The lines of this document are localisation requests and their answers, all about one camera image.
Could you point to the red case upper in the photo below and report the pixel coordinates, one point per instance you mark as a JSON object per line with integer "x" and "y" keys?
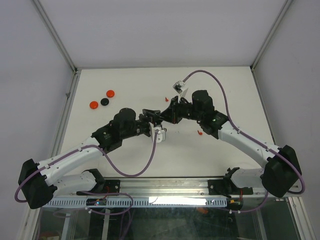
{"x": 110, "y": 93}

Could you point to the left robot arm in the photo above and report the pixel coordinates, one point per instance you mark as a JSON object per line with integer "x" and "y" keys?
{"x": 39, "y": 182}

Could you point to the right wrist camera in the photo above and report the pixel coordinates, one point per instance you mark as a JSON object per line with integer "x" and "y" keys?
{"x": 181, "y": 89}

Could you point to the red case lower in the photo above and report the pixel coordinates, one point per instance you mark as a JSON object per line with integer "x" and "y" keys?
{"x": 93, "y": 105}

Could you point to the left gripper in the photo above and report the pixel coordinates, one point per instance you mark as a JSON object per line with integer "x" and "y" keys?
{"x": 150, "y": 118}

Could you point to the red case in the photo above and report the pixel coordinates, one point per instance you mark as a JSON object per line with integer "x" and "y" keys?
{"x": 93, "y": 105}
{"x": 110, "y": 93}

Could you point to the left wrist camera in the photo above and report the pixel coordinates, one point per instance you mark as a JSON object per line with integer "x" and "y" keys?
{"x": 157, "y": 132}

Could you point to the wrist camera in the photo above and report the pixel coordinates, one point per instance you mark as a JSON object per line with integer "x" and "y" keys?
{"x": 181, "y": 89}
{"x": 157, "y": 132}

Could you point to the aluminium mounting rail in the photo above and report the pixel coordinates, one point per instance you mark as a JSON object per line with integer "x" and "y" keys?
{"x": 154, "y": 187}

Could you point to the black case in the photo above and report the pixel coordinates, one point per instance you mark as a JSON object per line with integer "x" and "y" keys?
{"x": 104, "y": 101}
{"x": 158, "y": 120}

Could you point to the slotted cable duct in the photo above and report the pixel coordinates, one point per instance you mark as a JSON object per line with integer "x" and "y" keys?
{"x": 137, "y": 202}

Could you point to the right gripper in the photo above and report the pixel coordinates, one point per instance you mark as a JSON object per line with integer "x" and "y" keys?
{"x": 171, "y": 114}

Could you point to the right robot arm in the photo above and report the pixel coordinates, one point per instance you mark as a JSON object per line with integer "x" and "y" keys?
{"x": 278, "y": 168}

